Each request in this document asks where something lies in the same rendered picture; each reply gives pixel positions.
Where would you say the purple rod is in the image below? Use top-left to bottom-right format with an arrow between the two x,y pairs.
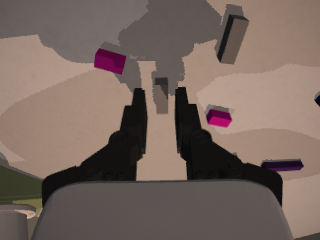
261,161 -> 304,172

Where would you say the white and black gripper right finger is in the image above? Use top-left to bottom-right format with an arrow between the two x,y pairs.
175,87 -> 283,207

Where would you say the magenta rectangular block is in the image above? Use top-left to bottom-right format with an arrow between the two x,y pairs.
206,109 -> 232,127
94,48 -> 126,75

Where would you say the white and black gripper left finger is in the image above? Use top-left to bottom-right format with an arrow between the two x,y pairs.
42,88 -> 148,209

